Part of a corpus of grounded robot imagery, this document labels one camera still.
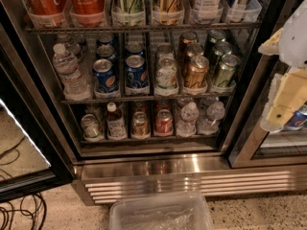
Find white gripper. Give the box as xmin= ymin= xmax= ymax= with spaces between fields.
xmin=258 ymin=0 xmax=307 ymax=132

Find pepsi can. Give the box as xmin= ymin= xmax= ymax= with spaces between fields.
xmin=92 ymin=58 xmax=119 ymax=99
xmin=125 ymin=42 xmax=145 ymax=58
xmin=96 ymin=33 xmax=116 ymax=47
xmin=96 ymin=45 xmax=116 ymax=63
xmin=125 ymin=55 xmax=150 ymax=90

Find pepsi can right compartment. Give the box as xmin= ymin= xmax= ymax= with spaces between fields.
xmin=284 ymin=104 xmax=307 ymax=130

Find middle green soda can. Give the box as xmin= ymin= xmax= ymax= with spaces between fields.
xmin=209 ymin=41 xmax=232 ymax=74

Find right water bottle bottom shelf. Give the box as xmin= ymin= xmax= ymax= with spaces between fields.
xmin=198 ymin=102 xmax=225 ymax=135

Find water bottle shelf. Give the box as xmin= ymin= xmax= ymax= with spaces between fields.
xmin=53 ymin=43 xmax=92 ymax=101
xmin=177 ymin=102 xmax=200 ymax=137
xmin=57 ymin=34 xmax=84 ymax=63
xmin=198 ymin=102 xmax=225 ymax=135

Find front gold soda can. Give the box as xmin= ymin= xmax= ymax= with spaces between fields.
xmin=183 ymin=56 xmax=209 ymax=95

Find gold soda can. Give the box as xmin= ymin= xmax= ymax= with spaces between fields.
xmin=182 ymin=42 xmax=203 ymax=77
xmin=183 ymin=56 xmax=209 ymax=95
xmin=177 ymin=31 xmax=199 ymax=64

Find middle gold soda can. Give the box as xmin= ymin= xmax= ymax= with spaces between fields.
xmin=182 ymin=42 xmax=203 ymax=77

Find rear gold soda can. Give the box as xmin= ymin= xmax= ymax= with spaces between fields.
xmin=177 ymin=31 xmax=199 ymax=64

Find left water bottle bottom shelf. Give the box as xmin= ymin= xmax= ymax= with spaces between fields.
xmin=177 ymin=102 xmax=200 ymax=137

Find front white green soda can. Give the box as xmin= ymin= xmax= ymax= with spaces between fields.
xmin=154 ymin=57 xmax=178 ymax=96

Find white green soda can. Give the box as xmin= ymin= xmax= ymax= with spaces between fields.
xmin=155 ymin=43 xmax=175 ymax=59
xmin=154 ymin=57 xmax=178 ymax=96

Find rear white green soda can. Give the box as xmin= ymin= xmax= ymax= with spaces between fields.
xmin=155 ymin=43 xmax=175 ymax=59

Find red can bottom shelf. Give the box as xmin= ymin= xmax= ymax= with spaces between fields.
xmin=154 ymin=109 xmax=173 ymax=137

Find gold can bottom shelf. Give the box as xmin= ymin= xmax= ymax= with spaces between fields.
xmin=131 ymin=111 xmax=150 ymax=139

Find silver can bottom shelf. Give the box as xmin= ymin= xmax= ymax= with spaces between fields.
xmin=81 ymin=114 xmax=104 ymax=142

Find front water bottle middle shelf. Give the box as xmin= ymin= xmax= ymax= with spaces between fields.
xmin=53 ymin=43 xmax=92 ymax=101

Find rear water bottle middle shelf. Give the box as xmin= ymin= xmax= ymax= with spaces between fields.
xmin=57 ymin=34 xmax=84 ymax=63

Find steel fridge base grille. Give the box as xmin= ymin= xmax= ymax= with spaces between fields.
xmin=72 ymin=153 xmax=307 ymax=205

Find open fridge glass door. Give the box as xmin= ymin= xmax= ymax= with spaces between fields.
xmin=0 ymin=4 xmax=73 ymax=203

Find blue labelled bottle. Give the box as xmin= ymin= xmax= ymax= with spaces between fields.
xmin=223 ymin=0 xmax=261 ymax=23

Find white labelled bottle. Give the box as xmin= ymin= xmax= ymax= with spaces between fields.
xmin=189 ymin=0 xmax=223 ymax=24

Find gold soda bottle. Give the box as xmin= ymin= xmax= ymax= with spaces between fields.
xmin=153 ymin=0 xmax=183 ymax=25

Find green soda bottle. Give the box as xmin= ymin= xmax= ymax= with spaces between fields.
xmin=111 ymin=0 xmax=145 ymax=26

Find clear plastic bin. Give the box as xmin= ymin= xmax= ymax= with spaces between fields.
xmin=109 ymin=192 xmax=214 ymax=230

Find right coca-cola bottle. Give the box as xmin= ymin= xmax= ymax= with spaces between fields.
xmin=71 ymin=0 xmax=104 ymax=27

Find upper wire shelf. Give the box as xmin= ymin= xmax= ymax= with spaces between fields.
xmin=25 ymin=22 xmax=261 ymax=35

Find wire shelf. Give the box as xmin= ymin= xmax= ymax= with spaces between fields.
xmin=25 ymin=22 xmax=261 ymax=35
xmin=61 ymin=92 xmax=233 ymax=104

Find middle wire shelf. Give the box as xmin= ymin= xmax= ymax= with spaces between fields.
xmin=61 ymin=92 xmax=233 ymax=104

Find right fridge door frame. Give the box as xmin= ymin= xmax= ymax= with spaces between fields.
xmin=224 ymin=0 xmax=307 ymax=168

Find black floor cables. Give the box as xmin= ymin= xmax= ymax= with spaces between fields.
xmin=0 ymin=136 xmax=48 ymax=230

